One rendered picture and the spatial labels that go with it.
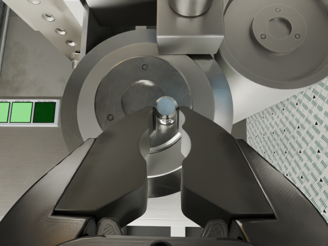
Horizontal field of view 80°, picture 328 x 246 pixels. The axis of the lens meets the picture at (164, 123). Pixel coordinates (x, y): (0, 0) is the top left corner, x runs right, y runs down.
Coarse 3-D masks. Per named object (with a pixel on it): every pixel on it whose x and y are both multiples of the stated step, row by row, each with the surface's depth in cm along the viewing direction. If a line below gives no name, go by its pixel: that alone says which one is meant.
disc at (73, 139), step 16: (128, 32) 18; (144, 32) 18; (96, 48) 18; (112, 48) 18; (80, 64) 18; (208, 64) 17; (80, 80) 17; (208, 80) 17; (224, 80) 17; (64, 96) 17; (224, 96) 17; (64, 112) 17; (224, 112) 16; (64, 128) 17; (224, 128) 16; (80, 144) 16; (160, 176) 16; (176, 176) 16; (160, 192) 16; (176, 192) 16
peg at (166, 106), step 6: (168, 96) 12; (156, 102) 12; (162, 102) 12; (168, 102) 12; (174, 102) 12; (156, 108) 12; (162, 108) 12; (168, 108) 12; (174, 108) 12; (156, 114) 13; (162, 114) 12; (168, 114) 12; (174, 114) 12; (162, 120) 13; (168, 120) 13; (174, 120) 14
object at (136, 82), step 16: (128, 64) 15; (144, 64) 15; (160, 64) 15; (112, 80) 15; (128, 80) 15; (144, 80) 15; (160, 80) 15; (176, 80) 15; (96, 96) 15; (112, 96) 15; (128, 96) 15; (144, 96) 15; (160, 96) 15; (176, 96) 15; (96, 112) 15; (112, 112) 15; (128, 112) 15; (160, 128) 14; (160, 144) 14
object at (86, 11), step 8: (88, 8) 19; (88, 16) 19; (88, 24) 19; (96, 24) 21; (88, 32) 19; (96, 32) 21; (104, 32) 24; (112, 32) 27; (120, 32) 31; (88, 40) 19; (96, 40) 21; (104, 40) 24; (88, 48) 19; (80, 56) 18
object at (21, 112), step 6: (12, 108) 51; (18, 108) 51; (24, 108) 51; (30, 108) 51; (12, 114) 51; (18, 114) 51; (24, 114) 51; (30, 114) 50; (12, 120) 50; (18, 120) 50; (24, 120) 50
